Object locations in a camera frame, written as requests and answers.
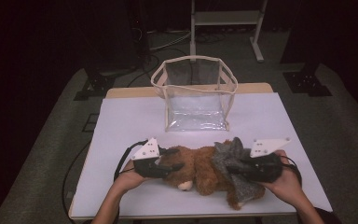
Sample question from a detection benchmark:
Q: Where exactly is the hand-held gripper black cable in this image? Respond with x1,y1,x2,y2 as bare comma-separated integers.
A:
113,139,150,182
279,155,303,189

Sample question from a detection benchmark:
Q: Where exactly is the black cable bundle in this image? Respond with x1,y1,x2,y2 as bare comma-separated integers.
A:
195,31,228,45

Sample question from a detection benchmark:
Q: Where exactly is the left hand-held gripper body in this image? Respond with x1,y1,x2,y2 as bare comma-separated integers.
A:
131,137,170,179

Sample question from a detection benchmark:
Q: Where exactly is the grey fuzzy knit toy sweater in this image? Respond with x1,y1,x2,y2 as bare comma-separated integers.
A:
213,136,267,204

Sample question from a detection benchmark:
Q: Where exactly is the white metal stand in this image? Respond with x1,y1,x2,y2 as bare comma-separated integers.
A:
189,0,269,63

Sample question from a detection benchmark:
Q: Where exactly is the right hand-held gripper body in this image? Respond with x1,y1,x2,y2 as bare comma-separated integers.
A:
244,137,293,184

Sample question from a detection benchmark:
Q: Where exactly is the person's left hand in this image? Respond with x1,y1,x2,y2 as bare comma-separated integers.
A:
113,160,153,194

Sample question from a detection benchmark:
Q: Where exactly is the black tower case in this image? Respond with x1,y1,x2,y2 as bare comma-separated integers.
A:
127,0,152,61

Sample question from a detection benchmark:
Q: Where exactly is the left hand-held gripper black cable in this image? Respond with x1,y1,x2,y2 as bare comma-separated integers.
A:
113,139,150,182

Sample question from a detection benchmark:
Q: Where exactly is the right hand-held gripper black cable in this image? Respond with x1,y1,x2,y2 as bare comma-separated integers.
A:
279,155,303,189

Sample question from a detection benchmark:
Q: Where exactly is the long thin black cable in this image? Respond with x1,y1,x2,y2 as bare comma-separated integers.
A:
62,140,93,224

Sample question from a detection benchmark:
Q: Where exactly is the wooden table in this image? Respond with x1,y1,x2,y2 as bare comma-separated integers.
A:
68,82,334,220

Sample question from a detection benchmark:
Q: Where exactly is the brown plush teddy bear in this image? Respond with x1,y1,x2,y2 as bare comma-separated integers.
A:
159,139,266,211

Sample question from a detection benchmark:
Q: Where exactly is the black stand base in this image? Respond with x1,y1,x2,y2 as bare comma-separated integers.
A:
282,70,334,98
74,73,117,102

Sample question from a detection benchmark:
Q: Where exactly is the white floor cable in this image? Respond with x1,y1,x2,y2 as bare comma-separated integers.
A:
148,30,192,52

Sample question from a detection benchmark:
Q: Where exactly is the person's right hand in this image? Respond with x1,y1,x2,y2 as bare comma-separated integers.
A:
258,149,303,205

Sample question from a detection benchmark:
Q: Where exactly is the black floor cable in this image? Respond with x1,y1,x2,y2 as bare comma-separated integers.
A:
126,48,169,89

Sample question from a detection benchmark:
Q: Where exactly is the dark floor outlet frame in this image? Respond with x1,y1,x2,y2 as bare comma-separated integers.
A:
81,113,101,133

